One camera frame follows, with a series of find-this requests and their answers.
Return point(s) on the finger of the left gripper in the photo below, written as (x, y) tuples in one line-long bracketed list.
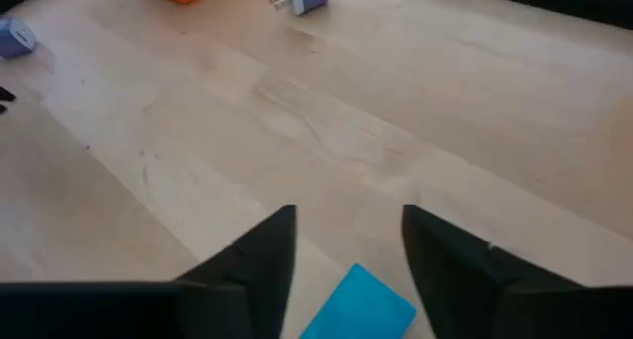
[(7, 95)]

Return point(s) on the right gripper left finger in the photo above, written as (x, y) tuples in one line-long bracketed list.
[(257, 260)]

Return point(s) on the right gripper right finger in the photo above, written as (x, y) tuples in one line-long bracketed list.
[(460, 279)]

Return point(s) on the teal digital clock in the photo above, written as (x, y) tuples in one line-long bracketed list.
[(356, 309)]

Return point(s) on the black aluminium table frame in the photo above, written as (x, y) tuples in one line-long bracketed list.
[(569, 3)]

